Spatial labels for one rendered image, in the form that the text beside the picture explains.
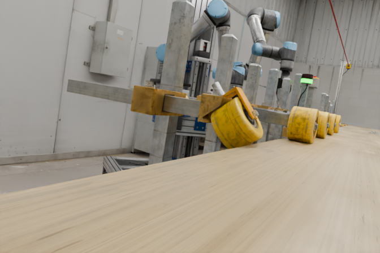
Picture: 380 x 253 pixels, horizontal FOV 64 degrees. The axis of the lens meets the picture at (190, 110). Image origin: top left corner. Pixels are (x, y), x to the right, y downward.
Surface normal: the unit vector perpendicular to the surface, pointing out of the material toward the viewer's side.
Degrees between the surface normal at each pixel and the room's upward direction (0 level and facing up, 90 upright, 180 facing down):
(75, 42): 90
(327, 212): 0
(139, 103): 90
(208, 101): 90
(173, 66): 90
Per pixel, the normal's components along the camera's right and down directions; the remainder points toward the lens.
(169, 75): -0.50, -0.04
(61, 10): 0.81, 0.15
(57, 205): 0.15, -0.99
